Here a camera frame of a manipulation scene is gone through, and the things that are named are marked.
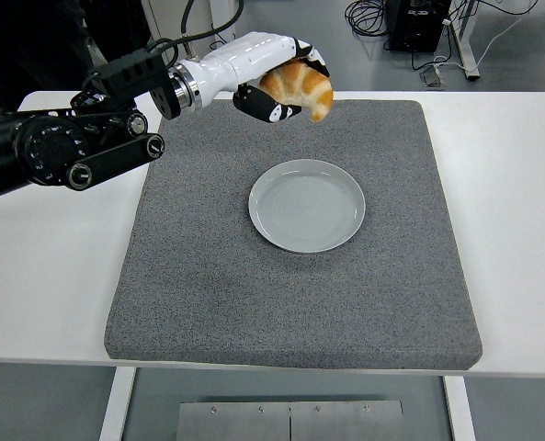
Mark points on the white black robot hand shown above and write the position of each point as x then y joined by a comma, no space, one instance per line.
240,59

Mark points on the golden croissant bread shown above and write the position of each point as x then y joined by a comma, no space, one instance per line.
313,92

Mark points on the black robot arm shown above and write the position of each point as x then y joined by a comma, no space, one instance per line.
33,138

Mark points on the grey round plate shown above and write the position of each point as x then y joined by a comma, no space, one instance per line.
306,206

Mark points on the beige cabinet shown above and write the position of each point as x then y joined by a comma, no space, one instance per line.
166,18

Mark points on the black computer tower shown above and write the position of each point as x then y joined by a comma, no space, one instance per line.
414,27

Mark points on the grey power adapter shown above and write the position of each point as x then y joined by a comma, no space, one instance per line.
432,77

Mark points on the person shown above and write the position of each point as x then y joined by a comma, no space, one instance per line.
24,46

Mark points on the white desk leg with foot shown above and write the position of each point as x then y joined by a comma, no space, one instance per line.
467,50

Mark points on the grey speckled mat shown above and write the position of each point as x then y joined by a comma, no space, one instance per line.
299,298

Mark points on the white table leg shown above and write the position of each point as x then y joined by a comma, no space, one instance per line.
116,404
460,409

